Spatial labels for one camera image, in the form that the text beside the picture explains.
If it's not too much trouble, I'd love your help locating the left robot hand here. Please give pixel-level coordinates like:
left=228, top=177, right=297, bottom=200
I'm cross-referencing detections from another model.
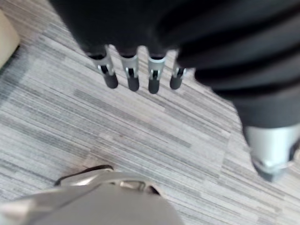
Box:
left=48, top=0, right=300, bottom=183

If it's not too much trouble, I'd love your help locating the silver robot leg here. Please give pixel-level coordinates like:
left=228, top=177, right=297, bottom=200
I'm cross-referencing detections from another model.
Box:
left=0, top=165, right=186, bottom=225

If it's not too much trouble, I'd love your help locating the cream sofa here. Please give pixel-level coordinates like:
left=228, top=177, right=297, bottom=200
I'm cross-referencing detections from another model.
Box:
left=0, top=9, right=21, bottom=70

